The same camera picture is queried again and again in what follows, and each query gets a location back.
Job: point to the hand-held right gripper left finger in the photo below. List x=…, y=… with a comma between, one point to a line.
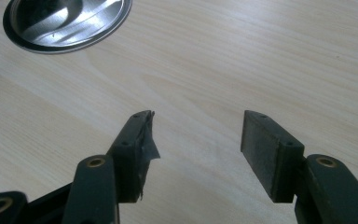
x=127, y=168

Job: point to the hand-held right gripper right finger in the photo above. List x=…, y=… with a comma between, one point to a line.
x=268, y=155

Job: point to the round silver metal bowl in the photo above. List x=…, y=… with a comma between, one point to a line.
x=65, y=23

